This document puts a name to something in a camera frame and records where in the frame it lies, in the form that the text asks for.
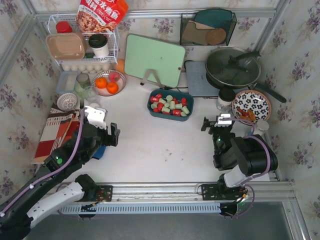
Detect blue cloth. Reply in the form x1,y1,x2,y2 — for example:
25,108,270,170
92,145,107,160

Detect clear plastic cup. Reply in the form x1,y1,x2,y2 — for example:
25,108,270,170
221,105,234,117

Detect teal plastic storage basket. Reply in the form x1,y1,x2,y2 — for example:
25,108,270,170
147,89,194,122

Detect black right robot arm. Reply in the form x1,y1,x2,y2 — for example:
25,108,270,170
201,113,278,197

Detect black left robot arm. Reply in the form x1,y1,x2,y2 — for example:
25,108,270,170
0,106,120,240

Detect paper coffee cup black lid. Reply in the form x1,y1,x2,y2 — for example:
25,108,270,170
216,87,236,110

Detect small white basket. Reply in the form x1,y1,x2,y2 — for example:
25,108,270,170
57,93,78,112

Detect clear storage box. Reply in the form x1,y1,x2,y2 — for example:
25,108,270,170
56,71,78,95

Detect wooden chopsticks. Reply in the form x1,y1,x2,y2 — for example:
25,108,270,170
52,114,74,150

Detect carrot pieces on plate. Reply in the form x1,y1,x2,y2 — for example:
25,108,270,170
236,107,257,123

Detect striped red placemat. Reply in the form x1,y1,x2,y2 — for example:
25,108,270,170
32,104,80,164

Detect floral patterned plate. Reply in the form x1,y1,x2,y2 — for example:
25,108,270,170
231,90,272,125

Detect grey induction cooker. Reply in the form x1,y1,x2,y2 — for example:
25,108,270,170
184,60,219,98

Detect white bottle blue label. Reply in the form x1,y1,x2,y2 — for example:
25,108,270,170
253,119,270,136

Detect orange fruit right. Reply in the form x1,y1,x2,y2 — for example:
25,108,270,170
106,82,119,95

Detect orange fruit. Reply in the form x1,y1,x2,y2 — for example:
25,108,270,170
95,77,108,89
106,82,119,95

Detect clear drinking glass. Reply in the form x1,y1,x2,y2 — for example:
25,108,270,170
83,86,97,100

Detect fruit bowl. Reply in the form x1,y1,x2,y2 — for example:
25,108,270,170
92,70,126,97

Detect orange fruit left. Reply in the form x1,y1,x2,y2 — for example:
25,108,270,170
95,77,108,89

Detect red apple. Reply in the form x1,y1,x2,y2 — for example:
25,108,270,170
108,71,121,82

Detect green glass jar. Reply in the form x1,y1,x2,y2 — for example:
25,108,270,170
74,73,91,98

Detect black frying pan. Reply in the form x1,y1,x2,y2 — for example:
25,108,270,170
205,47,287,104

